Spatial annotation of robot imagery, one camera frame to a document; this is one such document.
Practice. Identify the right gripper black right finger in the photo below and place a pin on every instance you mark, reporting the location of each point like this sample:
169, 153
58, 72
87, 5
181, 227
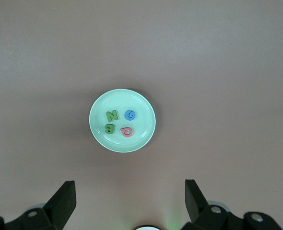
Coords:
196, 206

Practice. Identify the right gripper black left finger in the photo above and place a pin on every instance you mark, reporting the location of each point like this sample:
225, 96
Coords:
60, 206

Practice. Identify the green capital letter B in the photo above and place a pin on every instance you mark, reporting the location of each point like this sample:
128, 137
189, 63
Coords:
106, 129

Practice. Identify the red capital letter Q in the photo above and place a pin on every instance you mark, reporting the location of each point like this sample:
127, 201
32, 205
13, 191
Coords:
130, 134

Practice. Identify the green capital letter N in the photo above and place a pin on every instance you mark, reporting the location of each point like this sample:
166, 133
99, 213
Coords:
112, 115

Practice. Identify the blue capital letter G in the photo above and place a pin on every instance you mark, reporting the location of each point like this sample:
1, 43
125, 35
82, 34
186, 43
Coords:
126, 112

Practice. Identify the light green plate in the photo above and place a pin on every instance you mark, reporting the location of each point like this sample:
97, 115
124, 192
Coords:
141, 107

